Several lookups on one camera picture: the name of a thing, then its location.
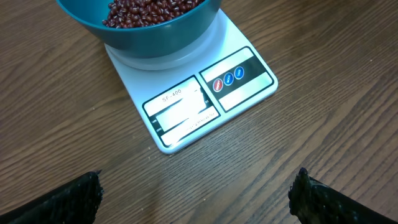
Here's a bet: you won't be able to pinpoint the blue metal bowl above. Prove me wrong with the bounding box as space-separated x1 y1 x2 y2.
57 0 221 58

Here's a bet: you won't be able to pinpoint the white digital kitchen scale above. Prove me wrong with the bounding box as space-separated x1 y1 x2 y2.
106 11 278 154

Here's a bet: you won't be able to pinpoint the red beans in bowl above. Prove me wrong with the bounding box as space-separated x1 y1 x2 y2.
102 0 205 29

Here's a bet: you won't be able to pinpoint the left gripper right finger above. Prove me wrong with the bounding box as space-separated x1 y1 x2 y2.
288 167 397 224

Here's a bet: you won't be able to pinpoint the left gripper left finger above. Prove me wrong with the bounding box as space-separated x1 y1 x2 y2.
1 170 104 224

